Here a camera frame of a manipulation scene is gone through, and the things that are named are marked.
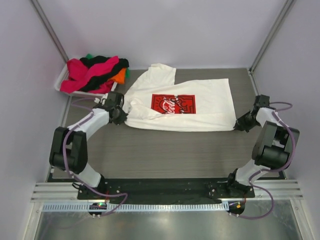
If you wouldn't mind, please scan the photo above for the white coca-cola t-shirt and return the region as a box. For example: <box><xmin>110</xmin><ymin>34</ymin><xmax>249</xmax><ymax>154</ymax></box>
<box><xmin>123</xmin><ymin>63</ymin><xmax>237</xmax><ymax>132</ymax></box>

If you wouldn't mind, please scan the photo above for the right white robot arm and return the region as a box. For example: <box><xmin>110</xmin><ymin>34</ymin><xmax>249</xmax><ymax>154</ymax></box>
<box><xmin>225</xmin><ymin>95</ymin><xmax>300</xmax><ymax>198</ymax></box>

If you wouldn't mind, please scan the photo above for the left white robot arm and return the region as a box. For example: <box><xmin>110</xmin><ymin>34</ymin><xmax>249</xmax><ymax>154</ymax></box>
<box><xmin>49</xmin><ymin>91</ymin><xmax>128</xmax><ymax>200</ymax></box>

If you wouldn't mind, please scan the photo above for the orange t-shirt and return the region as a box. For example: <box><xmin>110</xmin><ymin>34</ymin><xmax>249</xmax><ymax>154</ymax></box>
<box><xmin>108</xmin><ymin>68</ymin><xmax>127</xmax><ymax>85</ymax></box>

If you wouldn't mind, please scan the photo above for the pink t-shirt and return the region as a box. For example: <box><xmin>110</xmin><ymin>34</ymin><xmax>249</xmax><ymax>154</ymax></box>
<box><xmin>59</xmin><ymin>56</ymin><xmax>120</xmax><ymax>94</ymax></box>

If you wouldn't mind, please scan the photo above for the black t-shirt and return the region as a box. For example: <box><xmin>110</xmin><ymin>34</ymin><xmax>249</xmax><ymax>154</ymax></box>
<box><xmin>79</xmin><ymin>55</ymin><xmax>130</xmax><ymax>94</ymax></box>

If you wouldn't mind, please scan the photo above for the green t-shirt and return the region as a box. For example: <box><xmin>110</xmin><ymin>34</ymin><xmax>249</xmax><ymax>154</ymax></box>
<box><xmin>85</xmin><ymin>53</ymin><xmax>131</xmax><ymax>78</ymax></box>

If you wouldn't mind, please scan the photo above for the white plastic laundry basket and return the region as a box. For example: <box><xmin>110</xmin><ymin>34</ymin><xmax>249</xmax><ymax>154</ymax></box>
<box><xmin>54</xmin><ymin>63</ymin><xmax>119</xmax><ymax>98</ymax></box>

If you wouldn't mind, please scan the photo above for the aluminium frame rail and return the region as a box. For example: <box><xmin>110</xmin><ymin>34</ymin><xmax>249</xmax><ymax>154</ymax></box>
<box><xmin>31</xmin><ymin>178</ymin><xmax>303</xmax><ymax>205</ymax></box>

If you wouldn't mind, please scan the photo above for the white slotted cable duct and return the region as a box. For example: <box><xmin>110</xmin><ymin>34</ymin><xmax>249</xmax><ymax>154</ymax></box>
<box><xmin>42</xmin><ymin>201</ymin><xmax>229</xmax><ymax>213</ymax></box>

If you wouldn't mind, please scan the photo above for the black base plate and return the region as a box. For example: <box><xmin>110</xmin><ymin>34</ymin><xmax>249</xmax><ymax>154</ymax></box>
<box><xmin>76</xmin><ymin>177</ymin><xmax>256</xmax><ymax>201</ymax></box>

